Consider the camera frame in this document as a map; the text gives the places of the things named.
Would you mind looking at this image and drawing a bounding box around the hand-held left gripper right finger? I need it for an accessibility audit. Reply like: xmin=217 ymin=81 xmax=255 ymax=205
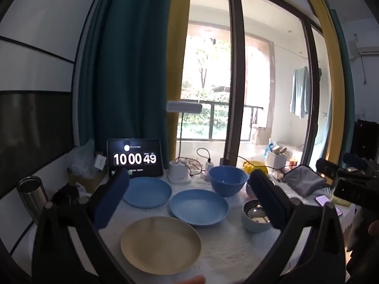
xmin=246 ymin=169 xmax=347 ymax=284

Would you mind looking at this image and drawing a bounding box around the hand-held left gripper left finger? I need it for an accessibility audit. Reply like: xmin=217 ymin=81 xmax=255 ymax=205
xmin=32 ymin=167 xmax=131 ymax=284

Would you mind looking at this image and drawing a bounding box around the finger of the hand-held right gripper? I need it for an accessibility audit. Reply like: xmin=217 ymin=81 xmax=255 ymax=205
xmin=342 ymin=152 xmax=369 ymax=172
xmin=315 ymin=158 xmax=341 ymax=181

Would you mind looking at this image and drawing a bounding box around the steel bowl pale blue outside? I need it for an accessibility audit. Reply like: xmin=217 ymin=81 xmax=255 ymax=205
xmin=241 ymin=198 xmax=274 ymax=234

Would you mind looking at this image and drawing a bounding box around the light blue plate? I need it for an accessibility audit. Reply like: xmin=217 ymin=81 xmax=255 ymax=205
xmin=122 ymin=177 xmax=173 ymax=209

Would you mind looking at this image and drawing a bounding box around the dark blue bowl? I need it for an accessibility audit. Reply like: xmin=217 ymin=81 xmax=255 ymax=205
xmin=208 ymin=166 xmax=249 ymax=197

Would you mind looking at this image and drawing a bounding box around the beige plate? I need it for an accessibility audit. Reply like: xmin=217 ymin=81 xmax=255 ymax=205
xmin=120 ymin=216 xmax=202 ymax=275

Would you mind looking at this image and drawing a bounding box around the medium blue plate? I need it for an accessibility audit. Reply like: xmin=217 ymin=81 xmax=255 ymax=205
xmin=169 ymin=189 xmax=229 ymax=228

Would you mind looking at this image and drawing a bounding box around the person's left hand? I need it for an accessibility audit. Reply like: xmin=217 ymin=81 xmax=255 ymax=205
xmin=175 ymin=275 xmax=206 ymax=284

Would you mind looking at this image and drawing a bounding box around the grey towel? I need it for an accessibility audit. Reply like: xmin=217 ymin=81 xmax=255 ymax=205
xmin=284 ymin=166 xmax=326 ymax=197

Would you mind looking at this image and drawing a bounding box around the brown cardboard box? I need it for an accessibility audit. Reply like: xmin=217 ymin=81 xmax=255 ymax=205
xmin=68 ymin=166 xmax=107 ymax=194

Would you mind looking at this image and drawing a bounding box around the smartphone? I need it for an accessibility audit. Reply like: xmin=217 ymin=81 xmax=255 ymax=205
xmin=315 ymin=195 xmax=342 ymax=216

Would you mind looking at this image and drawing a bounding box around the yellow printed bag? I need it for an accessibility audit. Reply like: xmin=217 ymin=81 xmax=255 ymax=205
xmin=243 ymin=160 xmax=268 ymax=173

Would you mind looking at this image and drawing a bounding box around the white perforated basket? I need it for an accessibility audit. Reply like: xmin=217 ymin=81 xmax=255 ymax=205
xmin=265 ymin=149 xmax=292 ymax=170

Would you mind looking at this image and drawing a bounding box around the tablet showing clock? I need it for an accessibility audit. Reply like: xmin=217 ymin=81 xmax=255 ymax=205
xmin=107 ymin=138 xmax=164 ymax=178

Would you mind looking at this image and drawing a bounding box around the black round container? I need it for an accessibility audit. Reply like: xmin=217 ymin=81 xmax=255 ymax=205
xmin=53 ymin=183 xmax=80 ymax=206

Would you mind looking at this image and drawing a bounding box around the clear plastic bag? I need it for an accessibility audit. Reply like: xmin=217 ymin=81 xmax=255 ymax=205
xmin=69 ymin=138 xmax=97 ymax=178

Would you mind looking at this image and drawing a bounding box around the white textured tablecloth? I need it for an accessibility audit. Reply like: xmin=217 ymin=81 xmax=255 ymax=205
xmin=98 ymin=172 xmax=297 ymax=284

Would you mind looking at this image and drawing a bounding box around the teal curtain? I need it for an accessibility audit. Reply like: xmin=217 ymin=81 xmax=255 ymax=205
xmin=75 ymin=0 xmax=175 ymax=166
xmin=323 ymin=0 xmax=356 ymax=166

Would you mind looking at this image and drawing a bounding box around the white desk lamp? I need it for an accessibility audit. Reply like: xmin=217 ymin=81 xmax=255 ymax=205
xmin=166 ymin=101 xmax=203 ymax=184

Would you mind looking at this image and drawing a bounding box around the white power strip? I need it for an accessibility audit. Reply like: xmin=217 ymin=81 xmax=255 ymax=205
xmin=191 ymin=167 xmax=214 ymax=182

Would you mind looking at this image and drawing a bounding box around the pale cardboard carton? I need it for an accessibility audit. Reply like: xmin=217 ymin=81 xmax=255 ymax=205
xmin=250 ymin=124 xmax=271 ymax=145

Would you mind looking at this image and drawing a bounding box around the hanging light blue garment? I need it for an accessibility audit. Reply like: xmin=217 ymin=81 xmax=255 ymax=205
xmin=289 ymin=67 xmax=310 ymax=119

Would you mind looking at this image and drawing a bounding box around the steel tumbler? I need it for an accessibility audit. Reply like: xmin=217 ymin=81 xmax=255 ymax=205
xmin=16 ymin=176 xmax=49 ymax=225

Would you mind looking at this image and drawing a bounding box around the balcony railing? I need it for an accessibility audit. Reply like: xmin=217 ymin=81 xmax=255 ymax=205
xmin=179 ymin=99 xmax=264 ymax=141

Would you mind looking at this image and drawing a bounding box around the white air conditioner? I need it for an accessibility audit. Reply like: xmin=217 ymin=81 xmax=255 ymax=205
xmin=348 ymin=34 xmax=379 ymax=55

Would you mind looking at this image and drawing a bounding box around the black cable of white charger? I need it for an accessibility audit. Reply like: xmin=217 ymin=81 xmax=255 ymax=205
xmin=196 ymin=147 xmax=211 ymax=163

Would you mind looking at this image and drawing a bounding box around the dark window frame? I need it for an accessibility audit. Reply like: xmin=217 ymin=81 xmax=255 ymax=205
xmin=189 ymin=0 xmax=323 ymax=166

